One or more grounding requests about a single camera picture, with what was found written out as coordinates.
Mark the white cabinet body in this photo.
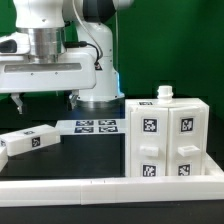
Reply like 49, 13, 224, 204
125, 86, 209, 177

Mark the white cabinet door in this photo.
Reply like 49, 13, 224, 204
130, 108, 168, 178
167, 106, 202, 176

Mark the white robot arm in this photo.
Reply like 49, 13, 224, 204
0, 0, 134, 111

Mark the white long cabinet top block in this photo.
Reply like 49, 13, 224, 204
0, 125, 60, 156

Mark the white L-shaped fence frame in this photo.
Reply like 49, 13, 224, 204
0, 157, 224, 207

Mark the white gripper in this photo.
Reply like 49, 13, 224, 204
0, 48, 96, 114

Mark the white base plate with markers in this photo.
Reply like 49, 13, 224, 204
56, 119, 127, 135

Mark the white block at left edge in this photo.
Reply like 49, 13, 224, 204
0, 147, 8, 172

